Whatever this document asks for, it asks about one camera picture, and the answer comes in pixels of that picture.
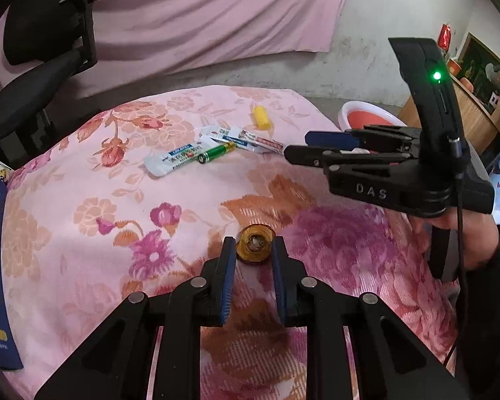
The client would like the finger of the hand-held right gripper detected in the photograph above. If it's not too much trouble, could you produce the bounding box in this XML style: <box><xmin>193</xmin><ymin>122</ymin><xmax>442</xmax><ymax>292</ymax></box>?
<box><xmin>284</xmin><ymin>144</ymin><xmax>413</xmax><ymax>171</ymax></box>
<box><xmin>305</xmin><ymin>125</ymin><xmax>421</xmax><ymax>151</ymax></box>

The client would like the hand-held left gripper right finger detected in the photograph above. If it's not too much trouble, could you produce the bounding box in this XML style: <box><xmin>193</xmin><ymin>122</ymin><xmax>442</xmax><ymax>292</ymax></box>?
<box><xmin>272</xmin><ymin>235</ymin><xmax>471</xmax><ymax>400</ymax></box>

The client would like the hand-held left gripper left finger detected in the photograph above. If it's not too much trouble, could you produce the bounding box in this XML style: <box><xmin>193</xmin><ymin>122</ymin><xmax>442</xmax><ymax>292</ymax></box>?
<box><xmin>33</xmin><ymin>235</ymin><xmax>238</xmax><ymax>400</ymax></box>

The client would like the yellow-brown tape roll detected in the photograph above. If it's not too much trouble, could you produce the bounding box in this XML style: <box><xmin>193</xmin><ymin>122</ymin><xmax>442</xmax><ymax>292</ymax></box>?
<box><xmin>237</xmin><ymin>224</ymin><xmax>273</xmax><ymax>263</ymax></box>

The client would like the white pink basin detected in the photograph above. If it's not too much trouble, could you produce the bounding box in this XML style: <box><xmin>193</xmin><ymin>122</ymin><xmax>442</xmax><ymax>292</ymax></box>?
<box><xmin>337</xmin><ymin>101</ymin><xmax>408</xmax><ymax>153</ymax></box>

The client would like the person's right forearm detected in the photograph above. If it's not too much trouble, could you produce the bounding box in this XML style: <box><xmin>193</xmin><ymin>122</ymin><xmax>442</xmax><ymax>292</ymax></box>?
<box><xmin>454</xmin><ymin>223</ymin><xmax>500</xmax><ymax>400</ymax></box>

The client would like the person's right hand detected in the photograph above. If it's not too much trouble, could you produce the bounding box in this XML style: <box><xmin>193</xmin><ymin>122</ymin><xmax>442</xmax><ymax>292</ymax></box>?
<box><xmin>385</xmin><ymin>206</ymin><xmax>500</xmax><ymax>278</ymax></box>

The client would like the white red toothpaste tube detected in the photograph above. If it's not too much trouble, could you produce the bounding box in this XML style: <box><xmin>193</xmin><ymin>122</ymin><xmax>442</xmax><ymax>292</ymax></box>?
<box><xmin>199</xmin><ymin>126</ymin><xmax>285</xmax><ymax>156</ymax></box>

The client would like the yellow foam piece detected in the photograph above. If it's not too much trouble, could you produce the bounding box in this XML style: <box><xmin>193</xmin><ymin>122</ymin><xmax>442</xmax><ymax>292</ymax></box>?
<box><xmin>251</xmin><ymin>105</ymin><xmax>273</xmax><ymax>130</ymax></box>

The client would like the wooden cabinet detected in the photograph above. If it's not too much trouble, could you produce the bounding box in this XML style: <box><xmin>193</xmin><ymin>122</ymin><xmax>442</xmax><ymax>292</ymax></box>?
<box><xmin>398</xmin><ymin>73</ymin><xmax>500</xmax><ymax>163</ymax></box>

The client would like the green battery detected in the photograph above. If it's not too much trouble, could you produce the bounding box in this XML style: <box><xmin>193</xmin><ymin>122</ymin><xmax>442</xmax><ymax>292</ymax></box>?
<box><xmin>197</xmin><ymin>142</ymin><xmax>237</xmax><ymax>164</ymax></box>

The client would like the floral blanket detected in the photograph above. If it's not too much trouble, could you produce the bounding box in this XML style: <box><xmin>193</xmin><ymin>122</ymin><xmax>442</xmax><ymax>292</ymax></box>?
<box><xmin>0</xmin><ymin>85</ymin><xmax>461</xmax><ymax>400</ymax></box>

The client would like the white green toothpaste tube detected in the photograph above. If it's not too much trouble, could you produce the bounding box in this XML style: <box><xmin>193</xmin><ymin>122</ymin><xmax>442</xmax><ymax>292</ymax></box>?
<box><xmin>144</xmin><ymin>142</ymin><xmax>211</xmax><ymax>178</ymax></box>

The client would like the framed dark board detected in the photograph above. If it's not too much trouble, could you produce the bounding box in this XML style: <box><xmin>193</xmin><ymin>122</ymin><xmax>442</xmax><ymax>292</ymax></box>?
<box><xmin>458</xmin><ymin>32</ymin><xmax>500</xmax><ymax>111</ymax></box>

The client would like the red packet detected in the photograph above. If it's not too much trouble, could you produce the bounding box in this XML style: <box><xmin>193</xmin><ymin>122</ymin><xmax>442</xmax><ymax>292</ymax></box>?
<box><xmin>437</xmin><ymin>23</ymin><xmax>453</xmax><ymax>51</ymax></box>

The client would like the black office chair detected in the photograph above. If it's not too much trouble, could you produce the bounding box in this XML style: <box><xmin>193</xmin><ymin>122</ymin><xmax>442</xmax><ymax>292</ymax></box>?
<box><xmin>0</xmin><ymin>0</ymin><xmax>105</xmax><ymax>163</ymax></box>

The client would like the black cable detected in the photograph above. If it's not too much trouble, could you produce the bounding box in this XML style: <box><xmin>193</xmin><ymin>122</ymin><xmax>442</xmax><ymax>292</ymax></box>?
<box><xmin>442</xmin><ymin>132</ymin><xmax>470</xmax><ymax>369</ymax></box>

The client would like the pink wall cloth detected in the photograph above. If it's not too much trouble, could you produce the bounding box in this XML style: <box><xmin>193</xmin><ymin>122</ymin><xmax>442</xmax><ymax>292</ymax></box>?
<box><xmin>0</xmin><ymin>0</ymin><xmax>355</xmax><ymax>92</ymax></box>

